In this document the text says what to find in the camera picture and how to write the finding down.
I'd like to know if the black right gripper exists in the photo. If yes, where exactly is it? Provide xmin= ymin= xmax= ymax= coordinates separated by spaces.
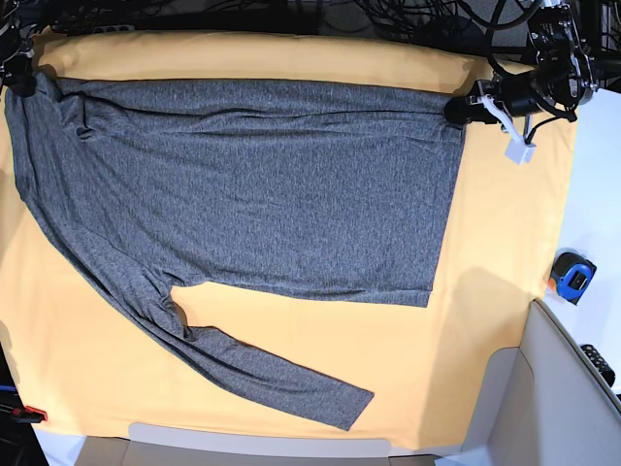
xmin=1 ymin=50 xmax=36 ymax=97

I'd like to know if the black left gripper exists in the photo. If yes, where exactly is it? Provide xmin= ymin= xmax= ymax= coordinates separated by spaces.
xmin=443 ymin=80 xmax=501 ymax=126

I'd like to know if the grey long-sleeve T-shirt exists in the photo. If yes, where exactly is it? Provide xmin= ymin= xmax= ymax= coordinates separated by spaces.
xmin=5 ymin=74 xmax=465 ymax=430

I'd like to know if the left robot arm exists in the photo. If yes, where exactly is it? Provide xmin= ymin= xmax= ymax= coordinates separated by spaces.
xmin=444 ymin=1 xmax=598 ymax=125

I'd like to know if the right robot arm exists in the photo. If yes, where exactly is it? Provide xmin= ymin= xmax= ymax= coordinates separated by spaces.
xmin=1 ymin=1 xmax=42 ymax=97

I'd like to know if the blue black tape measure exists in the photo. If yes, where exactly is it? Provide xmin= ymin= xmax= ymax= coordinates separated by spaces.
xmin=548 ymin=250 xmax=597 ymax=305

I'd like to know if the yellow table cloth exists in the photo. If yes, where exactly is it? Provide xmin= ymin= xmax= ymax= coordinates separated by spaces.
xmin=1 ymin=33 xmax=577 ymax=450

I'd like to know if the red black clamp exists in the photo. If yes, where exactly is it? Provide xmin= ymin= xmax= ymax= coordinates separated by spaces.
xmin=11 ymin=406 xmax=48 ymax=424

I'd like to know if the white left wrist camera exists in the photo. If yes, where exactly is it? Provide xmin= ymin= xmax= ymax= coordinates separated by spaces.
xmin=505 ymin=140 xmax=536 ymax=165

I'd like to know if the black perforated strap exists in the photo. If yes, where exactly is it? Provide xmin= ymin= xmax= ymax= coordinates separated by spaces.
xmin=578 ymin=343 xmax=617 ymax=389

